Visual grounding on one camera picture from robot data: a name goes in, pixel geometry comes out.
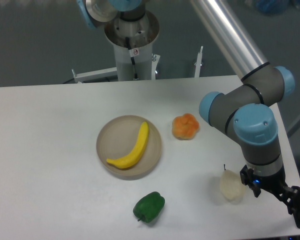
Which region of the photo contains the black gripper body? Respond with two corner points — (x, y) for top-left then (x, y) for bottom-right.
(251, 171), (287, 198)

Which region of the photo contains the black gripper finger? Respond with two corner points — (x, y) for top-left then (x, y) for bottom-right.
(275, 186), (300, 228)
(239, 165), (261, 198)

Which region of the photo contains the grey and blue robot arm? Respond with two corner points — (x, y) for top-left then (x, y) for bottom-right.
(78, 0), (300, 228)

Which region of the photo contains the yellow toy banana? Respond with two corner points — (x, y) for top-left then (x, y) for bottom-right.
(106, 121), (150, 169)

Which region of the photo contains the beige round plate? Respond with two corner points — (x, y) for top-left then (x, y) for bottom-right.
(96, 115), (162, 180)

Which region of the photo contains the pale white toy pear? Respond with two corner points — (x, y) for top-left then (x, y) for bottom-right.
(219, 164), (246, 203)

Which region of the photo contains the orange toy pumpkin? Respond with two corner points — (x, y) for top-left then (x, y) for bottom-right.
(171, 113), (200, 140)

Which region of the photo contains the green toy bell pepper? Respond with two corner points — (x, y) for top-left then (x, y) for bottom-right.
(133, 191), (166, 223)

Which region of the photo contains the blue object top right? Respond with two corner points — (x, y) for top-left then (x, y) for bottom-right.
(254, 0), (290, 15)

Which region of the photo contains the white metal upright post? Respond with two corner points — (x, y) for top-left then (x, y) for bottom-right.
(193, 45), (204, 78)

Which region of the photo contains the black cable on pedestal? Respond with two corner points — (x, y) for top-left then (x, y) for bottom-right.
(125, 36), (139, 81)

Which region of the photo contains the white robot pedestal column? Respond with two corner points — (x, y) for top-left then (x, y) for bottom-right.
(104, 11), (160, 81)

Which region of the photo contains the white metal frame bracket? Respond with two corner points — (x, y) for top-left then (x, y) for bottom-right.
(71, 67), (118, 83)

